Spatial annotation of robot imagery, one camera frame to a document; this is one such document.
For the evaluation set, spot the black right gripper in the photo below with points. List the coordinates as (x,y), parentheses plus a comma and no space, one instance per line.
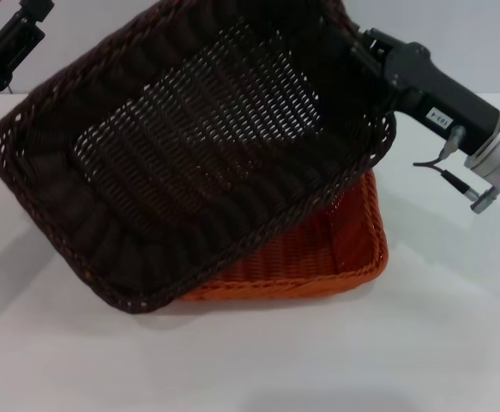
(429,86)

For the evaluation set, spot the dark brown woven plastic basket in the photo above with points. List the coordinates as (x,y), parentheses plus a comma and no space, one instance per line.
(181,171)

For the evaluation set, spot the orange woven plastic basket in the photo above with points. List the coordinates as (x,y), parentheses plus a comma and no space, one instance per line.
(318,279)

